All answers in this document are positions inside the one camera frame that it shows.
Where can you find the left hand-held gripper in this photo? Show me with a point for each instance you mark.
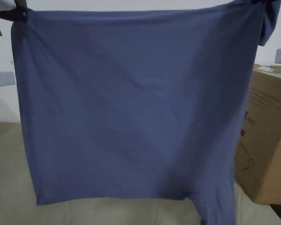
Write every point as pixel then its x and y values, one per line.
pixel 1 78

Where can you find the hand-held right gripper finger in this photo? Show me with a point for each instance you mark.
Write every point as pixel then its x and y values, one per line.
pixel 260 1

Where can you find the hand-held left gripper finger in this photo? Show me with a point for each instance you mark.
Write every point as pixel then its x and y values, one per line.
pixel 21 4

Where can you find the dark blue shirt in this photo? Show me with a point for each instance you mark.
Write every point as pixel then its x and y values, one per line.
pixel 135 98

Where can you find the brown cardboard carton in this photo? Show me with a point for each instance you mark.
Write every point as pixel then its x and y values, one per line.
pixel 264 131

